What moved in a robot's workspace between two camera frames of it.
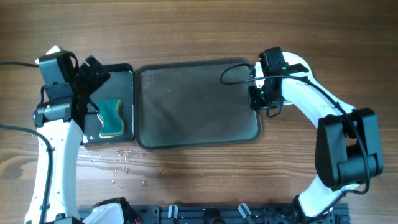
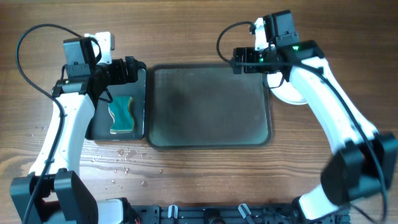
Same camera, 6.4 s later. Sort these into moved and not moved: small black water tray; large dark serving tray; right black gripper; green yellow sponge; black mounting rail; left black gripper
Moved: green yellow sponge; left black gripper; right black gripper; small black water tray
Not moved: large dark serving tray; black mounting rail
